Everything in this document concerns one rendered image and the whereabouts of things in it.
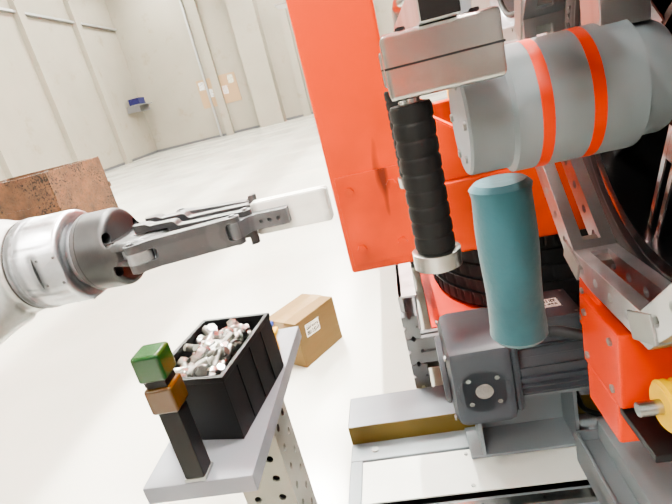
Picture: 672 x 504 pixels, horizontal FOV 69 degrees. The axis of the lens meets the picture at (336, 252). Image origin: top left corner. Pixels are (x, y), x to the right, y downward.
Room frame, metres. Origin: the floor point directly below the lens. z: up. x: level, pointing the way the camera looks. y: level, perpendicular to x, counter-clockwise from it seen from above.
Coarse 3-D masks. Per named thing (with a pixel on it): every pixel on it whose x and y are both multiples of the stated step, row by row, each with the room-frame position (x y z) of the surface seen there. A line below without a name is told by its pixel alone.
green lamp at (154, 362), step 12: (144, 348) 0.59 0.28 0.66; (156, 348) 0.59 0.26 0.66; (168, 348) 0.60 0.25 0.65; (132, 360) 0.57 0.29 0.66; (144, 360) 0.57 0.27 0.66; (156, 360) 0.57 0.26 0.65; (168, 360) 0.59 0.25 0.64; (144, 372) 0.57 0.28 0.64; (156, 372) 0.57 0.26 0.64; (168, 372) 0.58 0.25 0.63
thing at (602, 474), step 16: (576, 432) 0.78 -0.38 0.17; (592, 432) 0.77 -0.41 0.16; (576, 448) 0.78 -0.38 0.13; (592, 448) 0.75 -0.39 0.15; (592, 464) 0.70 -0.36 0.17; (608, 464) 0.71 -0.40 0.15; (592, 480) 0.70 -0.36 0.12; (608, 480) 0.67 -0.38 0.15; (624, 480) 0.67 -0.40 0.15; (608, 496) 0.63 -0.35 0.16; (624, 496) 0.63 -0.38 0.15
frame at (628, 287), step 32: (544, 0) 0.77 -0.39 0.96; (544, 32) 0.78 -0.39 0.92; (576, 160) 0.74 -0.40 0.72; (544, 192) 0.76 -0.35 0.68; (576, 192) 0.73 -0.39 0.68; (576, 224) 0.67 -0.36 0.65; (608, 224) 0.66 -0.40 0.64; (576, 256) 0.63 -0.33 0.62; (608, 256) 0.62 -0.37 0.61; (608, 288) 0.53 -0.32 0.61; (640, 288) 0.54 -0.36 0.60; (640, 320) 0.45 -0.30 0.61
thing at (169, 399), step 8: (176, 376) 0.59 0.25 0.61; (176, 384) 0.58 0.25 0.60; (184, 384) 0.60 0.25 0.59; (144, 392) 0.57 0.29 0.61; (152, 392) 0.57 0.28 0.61; (160, 392) 0.57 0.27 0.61; (168, 392) 0.57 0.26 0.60; (176, 392) 0.58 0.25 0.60; (184, 392) 0.59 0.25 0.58; (152, 400) 0.57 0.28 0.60; (160, 400) 0.57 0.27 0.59; (168, 400) 0.57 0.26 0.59; (176, 400) 0.57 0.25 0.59; (184, 400) 0.59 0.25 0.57; (152, 408) 0.57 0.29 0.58; (160, 408) 0.57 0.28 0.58; (168, 408) 0.57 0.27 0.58; (176, 408) 0.57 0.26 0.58
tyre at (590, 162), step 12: (576, 0) 0.78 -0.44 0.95; (576, 12) 0.78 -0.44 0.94; (576, 24) 0.79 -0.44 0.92; (588, 156) 0.78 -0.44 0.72; (588, 168) 0.78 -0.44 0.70; (600, 180) 0.74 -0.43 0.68; (600, 192) 0.74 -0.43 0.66; (612, 204) 0.70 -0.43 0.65; (612, 216) 0.70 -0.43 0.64; (612, 228) 0.70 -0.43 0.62; (624, 228) 0.66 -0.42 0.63; (624, 240) 0.66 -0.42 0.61; (636, 252) 0.63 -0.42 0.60; (648, 264) 0.60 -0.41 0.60
